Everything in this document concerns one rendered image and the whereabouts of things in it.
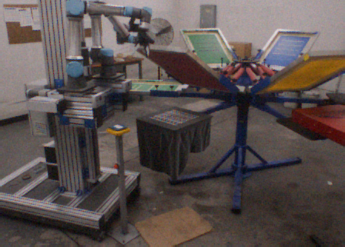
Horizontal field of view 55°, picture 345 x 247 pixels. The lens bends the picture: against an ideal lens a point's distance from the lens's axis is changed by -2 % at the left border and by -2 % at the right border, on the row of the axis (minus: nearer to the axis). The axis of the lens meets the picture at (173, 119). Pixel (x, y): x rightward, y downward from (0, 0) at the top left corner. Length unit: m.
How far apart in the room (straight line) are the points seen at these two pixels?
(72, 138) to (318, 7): 5.12
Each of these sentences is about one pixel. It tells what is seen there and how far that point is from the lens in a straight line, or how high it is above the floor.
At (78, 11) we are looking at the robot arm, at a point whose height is 1.81.
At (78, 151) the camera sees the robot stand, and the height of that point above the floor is 0.65.
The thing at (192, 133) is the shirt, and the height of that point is 0.87.
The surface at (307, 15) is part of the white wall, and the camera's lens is 6.83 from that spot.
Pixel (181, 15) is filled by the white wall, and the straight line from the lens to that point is 8.44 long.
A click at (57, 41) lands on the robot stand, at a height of 1.58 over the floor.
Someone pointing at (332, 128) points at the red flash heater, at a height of 1.10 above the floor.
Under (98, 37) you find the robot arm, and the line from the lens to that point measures 3.08.
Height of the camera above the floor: 1.82
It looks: 18 degrees down
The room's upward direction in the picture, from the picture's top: straight up
